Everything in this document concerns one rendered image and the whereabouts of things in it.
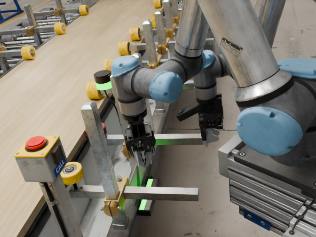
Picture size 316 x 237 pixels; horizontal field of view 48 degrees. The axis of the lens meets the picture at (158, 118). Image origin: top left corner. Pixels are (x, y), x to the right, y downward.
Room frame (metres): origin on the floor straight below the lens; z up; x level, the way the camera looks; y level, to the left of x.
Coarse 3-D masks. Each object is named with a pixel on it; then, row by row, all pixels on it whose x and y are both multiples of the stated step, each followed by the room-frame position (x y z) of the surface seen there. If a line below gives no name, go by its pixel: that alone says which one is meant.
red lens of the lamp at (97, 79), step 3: (108, 75) 1.10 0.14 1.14; (96, 78) 1.10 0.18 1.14; (99, 78) 1.09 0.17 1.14; (102, 78) 1.09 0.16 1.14; (105, 78) 1.09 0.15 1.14; (108, 78) 1.10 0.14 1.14; (96, 81) 1.10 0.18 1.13; (99, 81) 1.09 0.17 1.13; (102, 81) 1.09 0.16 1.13; (105, 81) 1.09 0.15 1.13; (108, 81) 1.09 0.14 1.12
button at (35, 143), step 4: (36, 136) 0.63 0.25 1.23; (40, 136) 0.63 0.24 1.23; (28, 140) 0.62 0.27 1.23; (32, 140) 0.62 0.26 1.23; (36, 140) 0.62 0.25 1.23; (40, 140) 0.61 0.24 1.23; (44, 140) 0.62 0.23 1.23; (28, 144) 0.61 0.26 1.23; (32, 144) 0.60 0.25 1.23; (36, 144) 0.60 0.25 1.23; (40, 144) 0.60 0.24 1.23; (44, 144) 0.61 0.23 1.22; (28, 148) 0.60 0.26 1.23; (32, 148) 0.60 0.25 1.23; (36, 148) 0.60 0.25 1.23
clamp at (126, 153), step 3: (123, 144) 1.09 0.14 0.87; (123, 147) 1.09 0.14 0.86; (123, 150) 1.07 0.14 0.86; (126, 150) 1.06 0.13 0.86; (123, 153) 1.07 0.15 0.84; (126, 153) 1.07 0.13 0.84; (129, 153) 1.06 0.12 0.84; (126, 156) 1.07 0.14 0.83; (129, 156) 1.07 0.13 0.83; (132, 156) 1.06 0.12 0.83
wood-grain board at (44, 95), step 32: (128, 0) 3.33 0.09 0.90; (96, 32) 2.48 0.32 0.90; (128, 32) 2.36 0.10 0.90; (32, 64) 2.04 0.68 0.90; (64, 64) 1.95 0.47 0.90; (96, 64) 1.86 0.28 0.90; (0, 96) 1.64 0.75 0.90; (32, 96) 1.58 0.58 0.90; (64, 96) 1.52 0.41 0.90; (0, 128) 1.31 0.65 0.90; (32, 128) 1.27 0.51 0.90; (64, 128) 1.22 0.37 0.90; (0, 160) 1.07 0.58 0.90; (0, 192) 0.89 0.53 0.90; (32, 192) 0.86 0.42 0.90; (0, 224) 0.75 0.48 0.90
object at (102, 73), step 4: (96, 72) 1.13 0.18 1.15; (100, 72) 1.13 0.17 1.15; (104, 72) 1.12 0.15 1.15; (108, 72) 1.12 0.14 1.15; (96, 76) 1.10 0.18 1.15; (100, 76) 1.09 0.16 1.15; (112, 92) 1.10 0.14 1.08; (108, 96) 1.12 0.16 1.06; (116, 108) 1.11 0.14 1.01; (120, 124) 1.11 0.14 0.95
